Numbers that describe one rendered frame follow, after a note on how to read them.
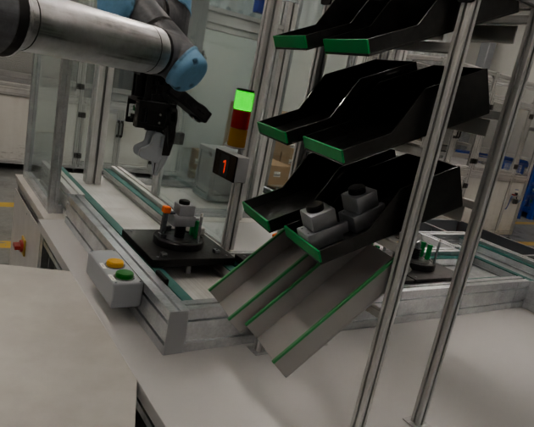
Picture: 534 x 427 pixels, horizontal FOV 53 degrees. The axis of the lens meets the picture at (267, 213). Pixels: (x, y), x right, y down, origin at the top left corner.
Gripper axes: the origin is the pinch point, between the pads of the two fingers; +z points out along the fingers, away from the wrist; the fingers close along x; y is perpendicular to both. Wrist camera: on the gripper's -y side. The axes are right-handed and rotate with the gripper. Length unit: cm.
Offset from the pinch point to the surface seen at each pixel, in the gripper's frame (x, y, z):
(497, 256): -18, -162, 30
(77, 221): -61, -1, 32
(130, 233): -33.8, -8.7, 26.0
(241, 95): -22.4, -29.6, -16.8
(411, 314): 11, -79, 35
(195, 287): -7.9, -17.5, 31.4
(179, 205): -24.5, -17.5, 14.7
